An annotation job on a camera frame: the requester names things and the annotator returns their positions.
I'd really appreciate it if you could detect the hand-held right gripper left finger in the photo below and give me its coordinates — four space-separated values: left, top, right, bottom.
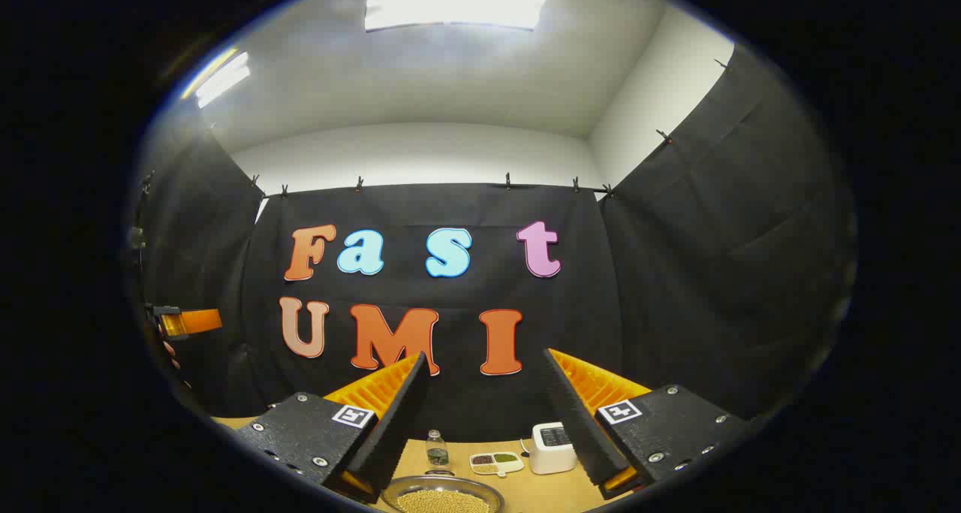
233 352 432 505

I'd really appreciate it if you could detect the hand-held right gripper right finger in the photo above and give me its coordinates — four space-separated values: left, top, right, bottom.
542 348 752 500

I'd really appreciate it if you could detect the stainless steel pot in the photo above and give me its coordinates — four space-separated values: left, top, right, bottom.
381 474 505 513

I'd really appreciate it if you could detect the pile of soybeans in pot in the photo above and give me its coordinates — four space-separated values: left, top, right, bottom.
396 489 493 513

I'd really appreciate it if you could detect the white toaster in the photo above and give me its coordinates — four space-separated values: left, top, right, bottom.
529 421 579 475

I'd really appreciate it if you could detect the white divided dish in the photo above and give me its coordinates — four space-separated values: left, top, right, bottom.
469 451 525 478

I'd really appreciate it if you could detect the small ceiling light panel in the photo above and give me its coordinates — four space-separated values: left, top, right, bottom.
195 51 252 110

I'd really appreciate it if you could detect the large ceiling light panel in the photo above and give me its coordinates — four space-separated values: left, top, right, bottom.
364 0 549 33

